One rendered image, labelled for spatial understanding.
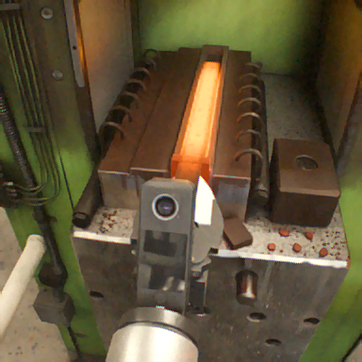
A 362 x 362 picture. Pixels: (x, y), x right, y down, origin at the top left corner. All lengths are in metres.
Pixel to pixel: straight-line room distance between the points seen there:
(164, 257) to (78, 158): 0.42
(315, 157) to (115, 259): 0.32
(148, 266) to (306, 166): 0.30
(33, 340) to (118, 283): 0.97
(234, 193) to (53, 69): 0.34
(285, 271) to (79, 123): 0.40
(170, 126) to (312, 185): 0.22
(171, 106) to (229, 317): 0.35
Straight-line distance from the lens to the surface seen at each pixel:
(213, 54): 0.84
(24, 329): 1.57
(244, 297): 0.51
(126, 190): 0.53
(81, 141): 0.69
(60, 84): 0.65
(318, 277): 0.54
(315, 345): 1.17
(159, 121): 0.59
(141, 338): 0.31
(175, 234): 0.32
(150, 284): 0.34
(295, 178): 0.52
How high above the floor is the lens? 1.30
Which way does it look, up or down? 41 degrees down
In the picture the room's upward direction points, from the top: straight up
